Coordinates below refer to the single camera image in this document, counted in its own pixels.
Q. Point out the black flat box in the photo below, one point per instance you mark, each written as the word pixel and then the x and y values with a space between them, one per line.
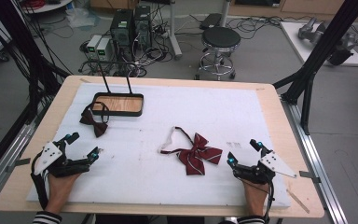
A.
pixel 210 21

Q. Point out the person's sleeve striped cuff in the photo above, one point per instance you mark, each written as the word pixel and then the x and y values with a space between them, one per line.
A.
pixel 251 220
pixel 47 217

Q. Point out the round white table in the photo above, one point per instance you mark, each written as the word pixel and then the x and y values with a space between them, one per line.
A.
pixel 48 5

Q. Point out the black angled frame strut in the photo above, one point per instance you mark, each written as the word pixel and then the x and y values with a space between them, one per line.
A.
pixel 326 46

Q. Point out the white power supply box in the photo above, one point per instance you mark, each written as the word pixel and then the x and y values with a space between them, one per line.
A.
pixel 104 49
pixel 93 45

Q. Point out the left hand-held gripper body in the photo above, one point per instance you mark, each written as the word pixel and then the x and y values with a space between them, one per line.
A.
pixel 48 157

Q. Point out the person's right hand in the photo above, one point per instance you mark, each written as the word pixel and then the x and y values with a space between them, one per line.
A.
pixel 256 197

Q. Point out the clear plastic bag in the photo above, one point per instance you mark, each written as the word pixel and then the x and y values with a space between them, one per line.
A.
pixel 82 17

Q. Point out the slim black computer tower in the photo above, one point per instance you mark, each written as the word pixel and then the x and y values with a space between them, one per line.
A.
pixel 143 25

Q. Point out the grey metal bracket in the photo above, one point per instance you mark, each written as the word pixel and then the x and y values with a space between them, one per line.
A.
pixel 18 164
pixel 309 176

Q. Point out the thin wooden stick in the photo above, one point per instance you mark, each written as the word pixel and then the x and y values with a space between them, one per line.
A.
pixel 297 201

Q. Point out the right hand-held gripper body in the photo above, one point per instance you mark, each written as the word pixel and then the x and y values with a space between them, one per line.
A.
pixel 273 163

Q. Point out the black rack wooden base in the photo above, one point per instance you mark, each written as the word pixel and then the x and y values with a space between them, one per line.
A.
pixel 118 104

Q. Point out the person's left sleeve striped cuff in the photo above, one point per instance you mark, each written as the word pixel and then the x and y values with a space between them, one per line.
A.
pixel 47 217

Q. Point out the person's right sleeve striped cuff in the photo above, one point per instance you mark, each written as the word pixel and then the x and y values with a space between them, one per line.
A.
pixel 251 220

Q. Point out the black round stool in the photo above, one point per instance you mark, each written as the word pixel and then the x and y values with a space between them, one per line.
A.
pixel 220 37

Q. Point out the white metal post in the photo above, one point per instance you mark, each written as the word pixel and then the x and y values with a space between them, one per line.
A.
pixel 225 12

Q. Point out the white foam mat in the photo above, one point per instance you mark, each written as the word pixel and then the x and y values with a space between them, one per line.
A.
pixel 155 174

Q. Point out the white floor board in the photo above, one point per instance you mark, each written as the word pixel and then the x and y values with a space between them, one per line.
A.
pixel 295 40

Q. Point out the dark maroon bow tie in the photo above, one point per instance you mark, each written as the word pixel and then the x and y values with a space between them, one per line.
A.
pixel 94 122

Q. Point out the person's left hand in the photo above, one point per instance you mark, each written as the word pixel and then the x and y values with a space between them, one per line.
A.
pixel 59 189

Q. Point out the red striped bow tie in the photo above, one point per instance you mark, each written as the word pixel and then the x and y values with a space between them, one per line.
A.
pixel 199 154

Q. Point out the aluminium rail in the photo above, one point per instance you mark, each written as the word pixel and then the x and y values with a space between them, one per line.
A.
pixel 315 155
pixel 3 155

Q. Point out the large black computer tower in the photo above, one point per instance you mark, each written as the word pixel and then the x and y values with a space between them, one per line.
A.
pixel 121 28

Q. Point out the grey metal table leg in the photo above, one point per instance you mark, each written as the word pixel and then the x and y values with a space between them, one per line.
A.
pixel 174 31

